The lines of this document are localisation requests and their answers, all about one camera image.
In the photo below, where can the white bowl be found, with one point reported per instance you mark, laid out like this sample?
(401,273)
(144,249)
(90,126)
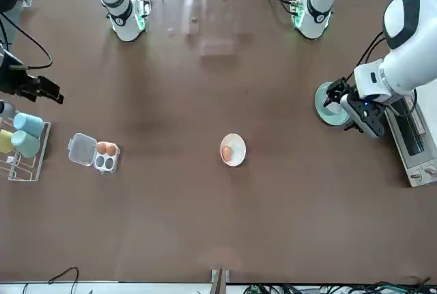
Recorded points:
(237,152)

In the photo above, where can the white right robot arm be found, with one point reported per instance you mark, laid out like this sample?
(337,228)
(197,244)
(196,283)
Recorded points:
(124,17)

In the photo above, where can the grey bowl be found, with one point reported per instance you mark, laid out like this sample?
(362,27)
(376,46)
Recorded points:
(333,112)

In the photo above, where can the pale green plate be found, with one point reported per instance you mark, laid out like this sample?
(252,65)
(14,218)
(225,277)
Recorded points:
(321,110)

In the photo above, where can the brown egg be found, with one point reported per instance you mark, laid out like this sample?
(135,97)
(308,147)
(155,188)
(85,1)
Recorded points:
(110,149)
(101,147)
(226,151)

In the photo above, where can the light blue cup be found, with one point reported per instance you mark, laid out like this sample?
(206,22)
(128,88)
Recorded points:
(29,124)

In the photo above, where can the clear plastic egg carton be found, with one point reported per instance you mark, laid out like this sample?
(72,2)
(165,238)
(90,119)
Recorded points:
(82,149)

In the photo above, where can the clear cup rack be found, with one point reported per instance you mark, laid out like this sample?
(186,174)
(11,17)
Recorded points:
(42,152)

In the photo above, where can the white toaster oven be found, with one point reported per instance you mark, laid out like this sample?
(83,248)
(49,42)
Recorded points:
(420,157)

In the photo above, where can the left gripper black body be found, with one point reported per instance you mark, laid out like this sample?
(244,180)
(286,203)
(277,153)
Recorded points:
(367,116)

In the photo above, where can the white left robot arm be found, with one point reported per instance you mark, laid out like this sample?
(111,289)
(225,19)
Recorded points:
(406,69)

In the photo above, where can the teal green cup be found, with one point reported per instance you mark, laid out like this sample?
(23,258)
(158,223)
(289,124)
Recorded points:
(25,144)

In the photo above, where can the pale yellow cup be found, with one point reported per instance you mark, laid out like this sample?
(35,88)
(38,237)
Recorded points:
(5,141)

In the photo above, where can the aluminium frame post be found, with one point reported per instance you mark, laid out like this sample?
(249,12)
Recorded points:
(220,282)

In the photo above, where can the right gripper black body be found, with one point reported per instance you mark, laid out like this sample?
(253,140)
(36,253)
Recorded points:
(17,79)

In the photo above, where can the grey cup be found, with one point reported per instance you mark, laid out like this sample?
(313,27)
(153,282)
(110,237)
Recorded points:
(5,108)

